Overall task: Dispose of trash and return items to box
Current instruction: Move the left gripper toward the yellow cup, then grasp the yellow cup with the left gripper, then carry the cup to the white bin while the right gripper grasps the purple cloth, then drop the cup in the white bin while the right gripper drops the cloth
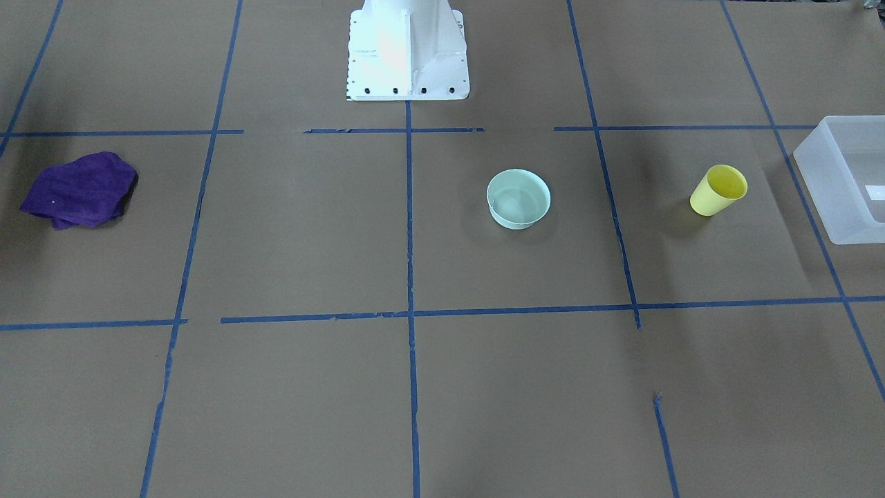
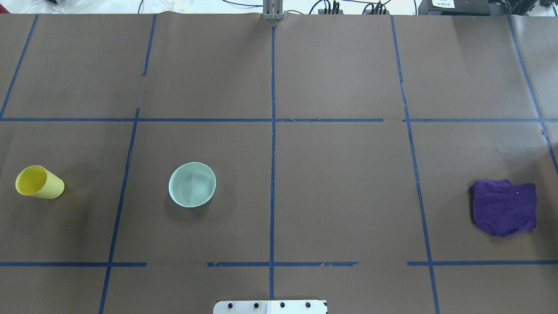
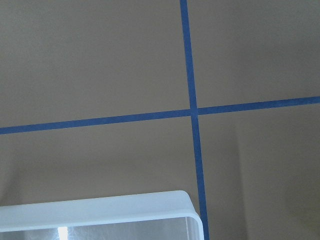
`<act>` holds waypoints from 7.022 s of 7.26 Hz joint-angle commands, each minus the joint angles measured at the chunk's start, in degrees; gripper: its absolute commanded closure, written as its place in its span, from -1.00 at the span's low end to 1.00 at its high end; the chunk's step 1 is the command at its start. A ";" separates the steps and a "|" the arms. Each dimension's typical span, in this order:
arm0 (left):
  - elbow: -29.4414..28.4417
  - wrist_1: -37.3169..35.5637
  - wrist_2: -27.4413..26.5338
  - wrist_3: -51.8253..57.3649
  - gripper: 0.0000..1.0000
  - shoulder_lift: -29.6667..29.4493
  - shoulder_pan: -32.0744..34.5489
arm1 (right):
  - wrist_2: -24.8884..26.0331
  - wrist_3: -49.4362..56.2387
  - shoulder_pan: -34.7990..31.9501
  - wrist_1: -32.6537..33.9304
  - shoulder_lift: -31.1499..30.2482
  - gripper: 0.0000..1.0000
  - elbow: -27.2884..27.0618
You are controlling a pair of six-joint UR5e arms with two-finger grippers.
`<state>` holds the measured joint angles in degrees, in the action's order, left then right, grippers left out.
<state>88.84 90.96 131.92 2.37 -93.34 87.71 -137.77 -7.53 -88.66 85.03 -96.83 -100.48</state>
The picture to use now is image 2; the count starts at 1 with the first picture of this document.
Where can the pale green bowl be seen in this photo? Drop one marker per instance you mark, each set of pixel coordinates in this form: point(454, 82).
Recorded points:
point(192, 185)

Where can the purple cloth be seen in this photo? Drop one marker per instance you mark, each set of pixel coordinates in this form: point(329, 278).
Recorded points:
point(501, 208)

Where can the yellow plastic cup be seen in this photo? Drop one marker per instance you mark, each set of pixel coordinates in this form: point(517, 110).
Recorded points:
point(36, 181)

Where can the black electronics box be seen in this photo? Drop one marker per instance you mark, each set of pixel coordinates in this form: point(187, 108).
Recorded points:
point(464, 7)

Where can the black usb hub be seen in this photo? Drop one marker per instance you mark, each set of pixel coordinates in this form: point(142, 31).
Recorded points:
point(378, 11)
point(332, 11)

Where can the aluminium frame post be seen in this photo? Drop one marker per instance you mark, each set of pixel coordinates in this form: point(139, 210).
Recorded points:
point(272, 10)

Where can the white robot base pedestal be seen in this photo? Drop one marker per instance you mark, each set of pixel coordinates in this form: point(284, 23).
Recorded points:
point(271, 307)

